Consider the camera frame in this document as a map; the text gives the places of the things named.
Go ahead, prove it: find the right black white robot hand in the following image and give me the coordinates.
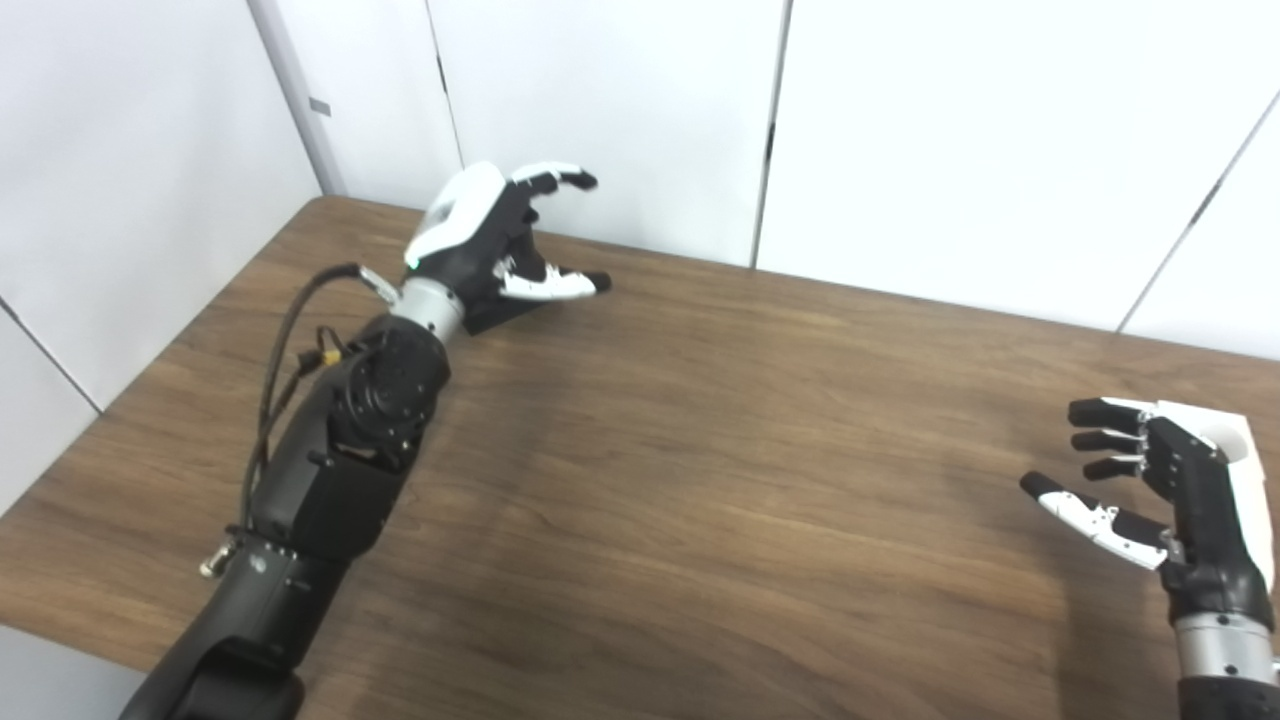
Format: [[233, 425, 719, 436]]
[[1020, 397, 1280, 631]]

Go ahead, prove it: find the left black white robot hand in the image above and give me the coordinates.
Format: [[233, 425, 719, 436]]
[[403, 161, 613, 313]]

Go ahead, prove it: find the black peg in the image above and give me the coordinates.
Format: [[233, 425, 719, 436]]
[[460, 270, 549, 336]]

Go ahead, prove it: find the white square piece with hole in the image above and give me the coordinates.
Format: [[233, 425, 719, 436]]
[[1155, 400, 1253, 473]]

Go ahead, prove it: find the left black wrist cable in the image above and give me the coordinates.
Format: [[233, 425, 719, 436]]
[[200, 262, 401, 581]]

